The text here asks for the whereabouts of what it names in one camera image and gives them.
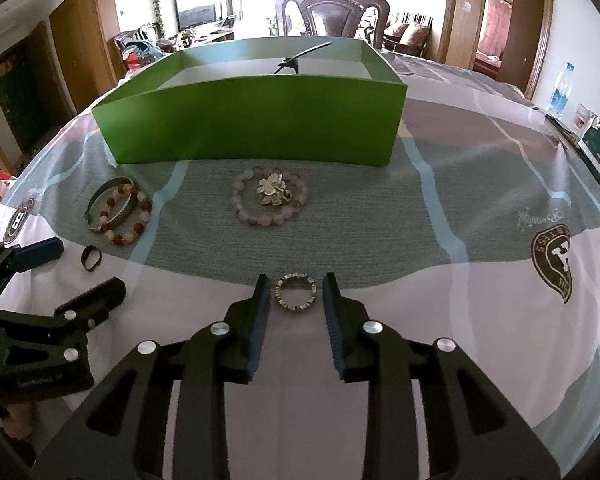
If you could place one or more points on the small cartons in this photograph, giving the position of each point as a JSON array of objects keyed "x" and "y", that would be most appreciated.
[{"x": 587, "y": 120}]

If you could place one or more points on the pile of clothes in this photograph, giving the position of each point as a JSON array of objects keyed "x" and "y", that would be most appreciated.
[{"x": 145, "y": 52}]

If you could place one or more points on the dark wooden chair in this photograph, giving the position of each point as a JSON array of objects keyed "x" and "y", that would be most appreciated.
[{"x": 330, "y": 15}]

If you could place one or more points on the white shopping bag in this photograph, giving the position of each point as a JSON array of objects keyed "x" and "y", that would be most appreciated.
[{"x": 4, "y": 185}]

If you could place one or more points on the television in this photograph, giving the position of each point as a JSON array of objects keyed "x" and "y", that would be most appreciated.
[{"x": 195, "y": 7}]

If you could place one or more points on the person's left hand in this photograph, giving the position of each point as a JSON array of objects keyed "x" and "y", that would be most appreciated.
[{"x": 20, "y": 420}]

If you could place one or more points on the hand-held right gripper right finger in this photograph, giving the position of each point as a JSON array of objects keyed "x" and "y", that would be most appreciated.
[{"x": 332, "y": 330}]

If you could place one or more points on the wooden television stand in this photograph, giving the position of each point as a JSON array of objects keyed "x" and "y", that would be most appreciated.
[{"x": 210, "y": 36}]

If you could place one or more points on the wooden sofa with cushions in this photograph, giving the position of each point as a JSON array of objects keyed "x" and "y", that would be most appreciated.
[{"x": 412, "y": 35}]

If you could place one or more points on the black tray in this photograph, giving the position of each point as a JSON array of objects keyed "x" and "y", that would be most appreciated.
[{"x": 565, "y": 132}]

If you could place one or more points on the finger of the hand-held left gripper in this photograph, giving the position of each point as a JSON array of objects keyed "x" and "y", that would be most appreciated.
[
  {"x": 37, "y": 252},
  {"x": 97, "y": 297}
]

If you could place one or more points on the green cardboard box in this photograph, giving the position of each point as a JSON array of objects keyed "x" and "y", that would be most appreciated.
[{"x": 255, "y": 120}]

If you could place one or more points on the wooden armchair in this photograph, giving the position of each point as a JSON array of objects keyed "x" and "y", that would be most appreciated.
[{"x": 130, "y": 37}]

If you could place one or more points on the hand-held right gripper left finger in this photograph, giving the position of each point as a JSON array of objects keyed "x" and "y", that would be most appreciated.
[{"x": 260, "y": 330}]

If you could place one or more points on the silver flower brooch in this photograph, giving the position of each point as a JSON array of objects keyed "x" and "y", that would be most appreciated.
[{"x": 272, "y": 187}]

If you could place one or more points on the clear water bottle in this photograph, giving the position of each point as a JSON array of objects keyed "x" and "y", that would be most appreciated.
[{"x": 560, "y": 92}]

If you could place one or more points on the dark entrance door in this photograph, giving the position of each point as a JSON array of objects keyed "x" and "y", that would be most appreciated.
[{"x": 22, "y": 100}]

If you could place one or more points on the metal bangle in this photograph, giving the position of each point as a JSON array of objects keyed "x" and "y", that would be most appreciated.
[{"x": 91, "y": 210}]

